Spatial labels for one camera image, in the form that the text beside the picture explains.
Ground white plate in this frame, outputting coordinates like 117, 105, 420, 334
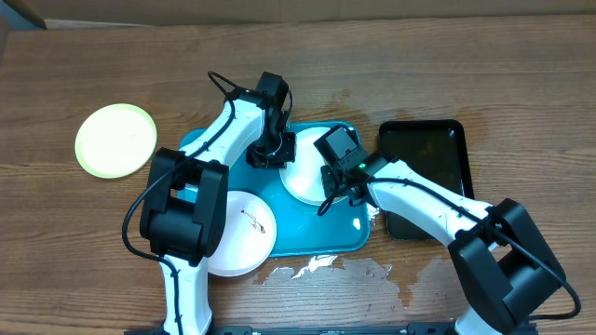
280, 127, 330, 206
209, 191, 278, 277

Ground yellow green rimmed plate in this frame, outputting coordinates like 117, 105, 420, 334
74, 103, 157, 179

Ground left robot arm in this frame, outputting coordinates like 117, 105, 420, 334
133, 72, 296, 334

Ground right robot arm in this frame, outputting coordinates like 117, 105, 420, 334
314, 126, 565, 334

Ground teal plastic tray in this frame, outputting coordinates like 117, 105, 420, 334
174, 121, 372, 259

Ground black water tray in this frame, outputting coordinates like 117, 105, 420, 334
378, 119, 475, 242

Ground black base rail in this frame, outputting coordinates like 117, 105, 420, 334
124, 321, 539, 335

